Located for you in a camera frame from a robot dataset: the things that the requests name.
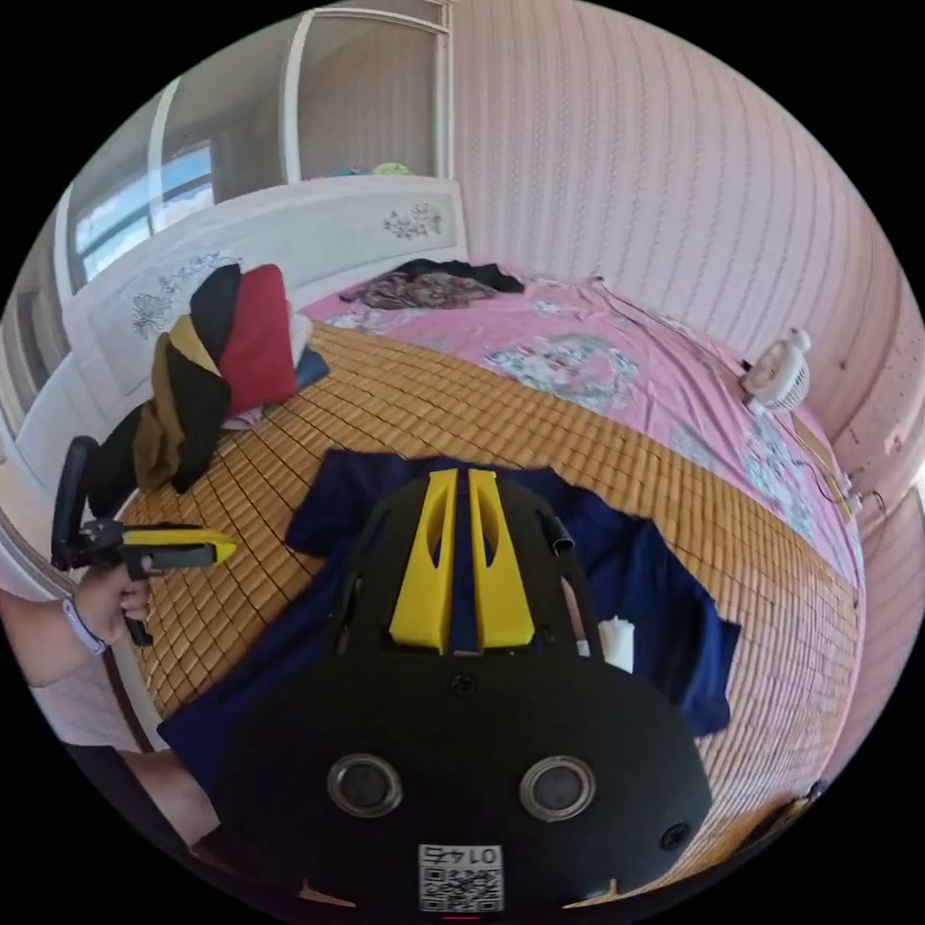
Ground dark floral garment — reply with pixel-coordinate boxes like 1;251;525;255
337;258;527;313

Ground window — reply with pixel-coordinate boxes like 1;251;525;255
66;141;218;279

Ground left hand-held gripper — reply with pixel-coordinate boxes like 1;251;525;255
51;521;238;648

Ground navy short sleeve shirt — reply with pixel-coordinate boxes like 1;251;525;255
156;447;744;800

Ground small white fan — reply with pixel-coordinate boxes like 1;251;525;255
741;328;813;415

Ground person's left hand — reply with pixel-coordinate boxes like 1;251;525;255
74;567;151;646

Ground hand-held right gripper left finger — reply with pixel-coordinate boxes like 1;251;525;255
388;468;460;657

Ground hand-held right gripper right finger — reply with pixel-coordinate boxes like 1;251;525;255
468;468;538;652

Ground white sliding door cupboard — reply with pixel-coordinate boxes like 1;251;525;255
279;0;457;186

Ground person's left forearm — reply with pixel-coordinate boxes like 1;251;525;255
0;591;111;689

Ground bed with woven mat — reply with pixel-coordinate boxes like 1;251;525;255
13;176;870;913

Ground pile of clothes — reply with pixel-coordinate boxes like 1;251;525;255
85;262;331;515

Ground person's body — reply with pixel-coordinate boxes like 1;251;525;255
28;635;222;858

